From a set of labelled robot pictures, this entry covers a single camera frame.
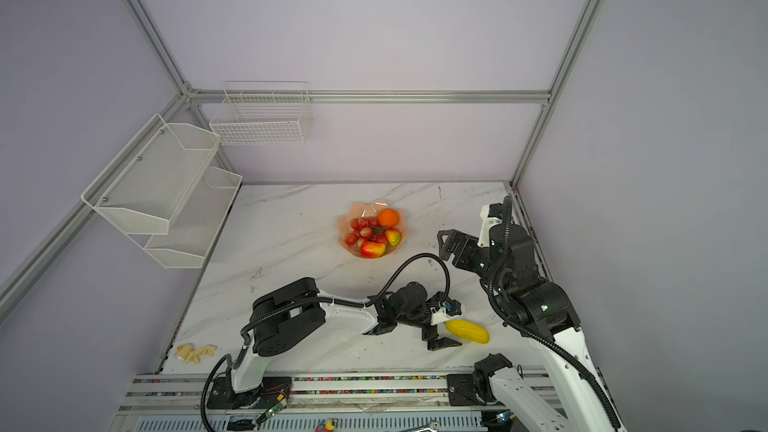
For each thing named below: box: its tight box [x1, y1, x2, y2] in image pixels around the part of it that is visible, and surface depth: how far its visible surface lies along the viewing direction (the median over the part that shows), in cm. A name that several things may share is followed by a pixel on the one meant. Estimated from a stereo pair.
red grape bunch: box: [345, 217, 388, 248], surface depth 100 cm
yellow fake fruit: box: [445, 319, 490, 344], surface depth 82 cm
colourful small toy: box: [315, 419, 338, 432], surface depth 69 cm
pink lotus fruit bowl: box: [337, 200, 409, 259], surface depth 101 cm
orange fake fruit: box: [377, 208, 399, 228], surface depth 103 cm
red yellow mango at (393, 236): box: [385, 228, 401, 246], surface depth 100 cm
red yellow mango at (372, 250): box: [360, 242, 386, 259], surface depth 95 cm
